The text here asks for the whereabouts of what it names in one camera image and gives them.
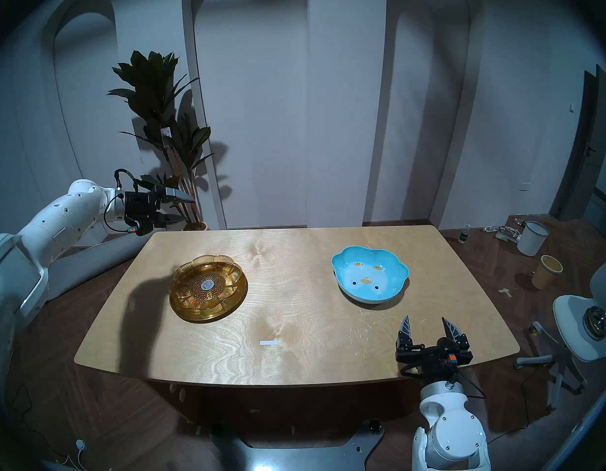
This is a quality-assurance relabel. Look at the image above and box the white floor plug with cable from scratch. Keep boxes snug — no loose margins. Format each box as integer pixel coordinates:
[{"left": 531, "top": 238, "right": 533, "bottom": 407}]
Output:
[{"left": 38, "top": 438, "right": 88, "bottom": 468}]

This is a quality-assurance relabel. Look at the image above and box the white bucket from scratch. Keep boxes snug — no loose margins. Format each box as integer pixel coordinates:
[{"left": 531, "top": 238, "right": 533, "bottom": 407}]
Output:
[{"left": 517, "top": 221, "right": 550, "bottom": 257}]

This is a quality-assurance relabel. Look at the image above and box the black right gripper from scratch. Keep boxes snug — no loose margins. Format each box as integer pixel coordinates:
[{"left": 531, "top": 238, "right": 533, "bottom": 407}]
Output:
[{"left": 395, "top": 314, "right": 474, "bottom": 385}]

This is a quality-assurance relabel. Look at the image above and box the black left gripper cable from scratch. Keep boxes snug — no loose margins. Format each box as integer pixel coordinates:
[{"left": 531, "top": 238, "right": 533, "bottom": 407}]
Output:
[{"left": 104, "top": 168, "right": 138, "bottom": 233}]

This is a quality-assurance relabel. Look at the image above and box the dark grey door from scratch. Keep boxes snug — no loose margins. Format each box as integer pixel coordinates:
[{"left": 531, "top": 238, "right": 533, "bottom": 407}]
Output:
[{"left": 551, "top": 65, "right": 606, "bottom": 221}]

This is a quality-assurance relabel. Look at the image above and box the white office chair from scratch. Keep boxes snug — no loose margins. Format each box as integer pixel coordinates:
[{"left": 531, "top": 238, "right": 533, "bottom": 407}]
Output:
[{"left": 514, "top": 257, "right": 606, "bottom": 412}]

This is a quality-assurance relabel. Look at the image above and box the amber glass flower plate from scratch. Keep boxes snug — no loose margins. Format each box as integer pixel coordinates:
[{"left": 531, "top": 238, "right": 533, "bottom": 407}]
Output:
[{"left": 170, "top": 255, "right": 244, "bottom": 313}]

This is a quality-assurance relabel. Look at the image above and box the tall green leafy plant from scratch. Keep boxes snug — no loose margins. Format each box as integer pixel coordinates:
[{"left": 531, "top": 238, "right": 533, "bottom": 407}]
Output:
[{"left": 107, "top": 50, "right": 215, "bottom": 225}]

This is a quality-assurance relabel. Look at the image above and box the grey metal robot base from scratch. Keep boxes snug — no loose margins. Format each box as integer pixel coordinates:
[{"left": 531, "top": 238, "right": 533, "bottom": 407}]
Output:
[{"left": 209, "top": 419, "right": 386, "bottom": 471}]

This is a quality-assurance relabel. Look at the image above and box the tan paper cup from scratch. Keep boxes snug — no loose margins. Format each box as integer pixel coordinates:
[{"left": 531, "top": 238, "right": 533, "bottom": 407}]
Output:
[{"left": 531, "top": 255, "right": 563, "bottom": 291}]

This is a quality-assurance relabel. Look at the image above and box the blue chick face plate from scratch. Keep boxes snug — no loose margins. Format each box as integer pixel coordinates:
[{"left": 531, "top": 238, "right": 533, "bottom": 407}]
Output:
[{"left": 331, "top": 245, "right": 410, "bottom": 306}]

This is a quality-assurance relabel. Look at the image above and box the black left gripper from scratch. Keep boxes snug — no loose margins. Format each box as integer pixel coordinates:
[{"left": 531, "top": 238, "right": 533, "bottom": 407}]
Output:
[{"left": 123, "top": 187, "right": 196, "bottom": 226}]

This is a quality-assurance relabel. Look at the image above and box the power strip with cables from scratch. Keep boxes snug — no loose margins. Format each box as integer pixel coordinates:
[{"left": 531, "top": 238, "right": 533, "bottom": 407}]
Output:
[{"left": 483, "top": 219, "right": 524, "bottom": 243}]

